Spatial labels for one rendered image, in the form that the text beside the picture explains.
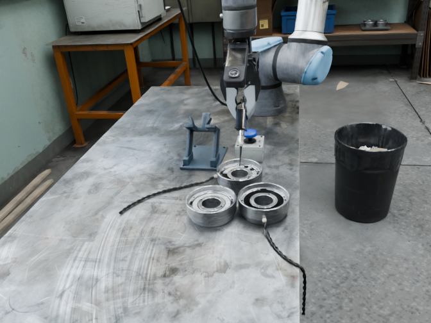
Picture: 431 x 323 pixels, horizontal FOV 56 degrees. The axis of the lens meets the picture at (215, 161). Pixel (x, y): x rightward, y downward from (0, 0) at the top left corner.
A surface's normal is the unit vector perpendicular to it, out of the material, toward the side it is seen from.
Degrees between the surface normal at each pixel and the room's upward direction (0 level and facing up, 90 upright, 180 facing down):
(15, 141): 90
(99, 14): 90
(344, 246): 0
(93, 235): 0
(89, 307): 0
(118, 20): 90
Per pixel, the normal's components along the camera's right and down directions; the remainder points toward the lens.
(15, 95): 0.98, 0.03
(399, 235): -0.07, -0.88
